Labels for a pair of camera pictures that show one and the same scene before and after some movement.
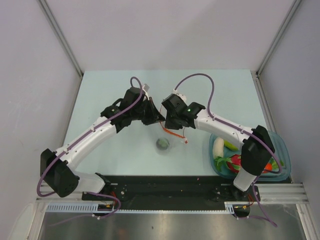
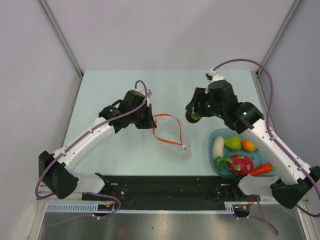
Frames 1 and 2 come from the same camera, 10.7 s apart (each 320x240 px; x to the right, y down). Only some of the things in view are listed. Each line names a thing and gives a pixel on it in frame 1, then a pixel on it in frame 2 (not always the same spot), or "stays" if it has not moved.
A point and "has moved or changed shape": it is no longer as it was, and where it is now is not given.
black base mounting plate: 171,193 stays
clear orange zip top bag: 168,143 has moved or changed shape
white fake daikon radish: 218,147 stays
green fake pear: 230,145 stays
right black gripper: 168,124 -> 199,97
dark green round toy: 162,143 has moved or changed shape
